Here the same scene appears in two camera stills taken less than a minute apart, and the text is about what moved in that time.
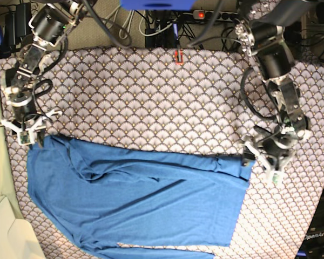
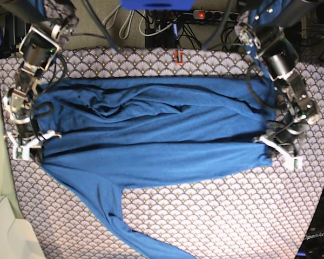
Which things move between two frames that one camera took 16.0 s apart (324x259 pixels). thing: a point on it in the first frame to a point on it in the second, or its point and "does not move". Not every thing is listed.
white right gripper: [274, 172] to [292, 163]
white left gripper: [25, 136] to [22, 152]
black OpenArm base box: [319, 242] does not move
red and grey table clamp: [179, 56] does not move
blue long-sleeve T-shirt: [101, 198] to [100, 135]
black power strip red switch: [201, 14] does not move
